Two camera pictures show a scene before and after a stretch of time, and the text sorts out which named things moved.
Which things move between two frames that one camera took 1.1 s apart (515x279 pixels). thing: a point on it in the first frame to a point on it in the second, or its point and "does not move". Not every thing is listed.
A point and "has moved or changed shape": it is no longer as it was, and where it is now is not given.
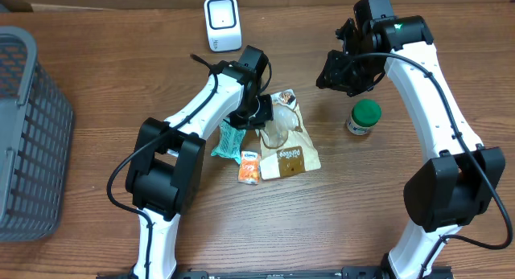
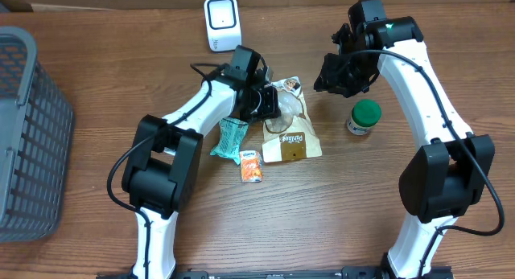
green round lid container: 365,114 does not move
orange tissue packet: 249,172 does not move
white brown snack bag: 286,146 has moved or changed shape
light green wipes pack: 230,141 does not move
